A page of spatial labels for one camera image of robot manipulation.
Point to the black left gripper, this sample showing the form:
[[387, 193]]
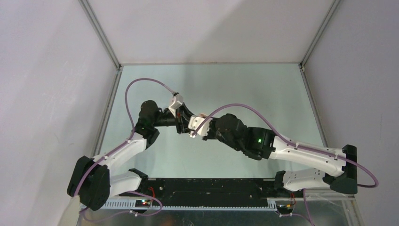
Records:
[[182, 114]]

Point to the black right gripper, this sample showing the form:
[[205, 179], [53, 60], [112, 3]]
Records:
[[209, 135]]

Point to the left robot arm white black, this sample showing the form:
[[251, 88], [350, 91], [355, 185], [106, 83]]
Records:
[[95, 180]]

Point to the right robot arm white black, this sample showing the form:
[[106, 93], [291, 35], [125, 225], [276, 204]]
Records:
[[332, 168]]

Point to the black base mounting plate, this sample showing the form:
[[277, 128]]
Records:
[[215, 192]]

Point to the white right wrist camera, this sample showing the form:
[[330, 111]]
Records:
[[198, 124]]

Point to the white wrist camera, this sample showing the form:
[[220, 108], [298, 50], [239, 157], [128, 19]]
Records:
[[176, 102], [198, 124]]

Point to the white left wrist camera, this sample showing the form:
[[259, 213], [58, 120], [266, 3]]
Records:
[[176, 102]]

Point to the grey cable duct strip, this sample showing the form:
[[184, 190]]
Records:
[[128, 204]]

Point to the aluminium frame corner post left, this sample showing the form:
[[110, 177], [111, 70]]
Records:
[[97, 27]]

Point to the aluminium frame corner post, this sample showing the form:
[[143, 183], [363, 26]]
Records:
[[320, 31], [97, 27]]

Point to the aluminium frame corner post right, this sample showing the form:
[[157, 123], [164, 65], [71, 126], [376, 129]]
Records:
[[320, 31]]

